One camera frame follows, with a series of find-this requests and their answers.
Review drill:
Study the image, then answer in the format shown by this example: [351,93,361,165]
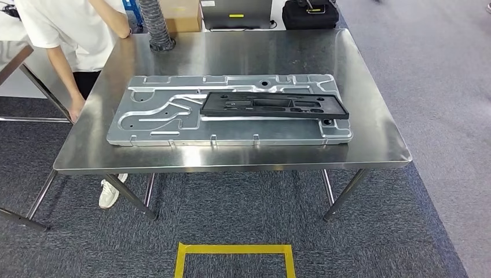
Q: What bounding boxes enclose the person's right hand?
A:
[67,96,87,123]

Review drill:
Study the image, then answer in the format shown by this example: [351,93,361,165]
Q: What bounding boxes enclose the black plastic frame part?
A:
[199,90,350,120]

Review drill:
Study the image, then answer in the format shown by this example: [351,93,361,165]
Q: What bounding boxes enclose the steel workbench table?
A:
[53,28,413,222]

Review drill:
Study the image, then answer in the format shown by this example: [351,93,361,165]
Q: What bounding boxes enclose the steel side table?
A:
[0,40,74,233]

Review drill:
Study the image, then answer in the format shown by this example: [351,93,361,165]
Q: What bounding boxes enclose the person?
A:
[13,0,133,210]

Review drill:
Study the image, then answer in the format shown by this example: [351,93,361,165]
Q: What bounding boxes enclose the aluminium fixture plate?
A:
[106,74,354,148]

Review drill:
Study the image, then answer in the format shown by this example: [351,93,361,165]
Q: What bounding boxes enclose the brown cardboard box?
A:
[159,0,203,34]

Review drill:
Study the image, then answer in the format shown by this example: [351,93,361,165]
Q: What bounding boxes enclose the yellow floor tape square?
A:
[173,242,297,278]

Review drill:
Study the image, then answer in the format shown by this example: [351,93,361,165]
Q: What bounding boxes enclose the black bag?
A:
[281,0,340,31]

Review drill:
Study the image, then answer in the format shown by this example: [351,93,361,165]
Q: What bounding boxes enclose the grey corrugated hose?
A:
[138,0,177,53]

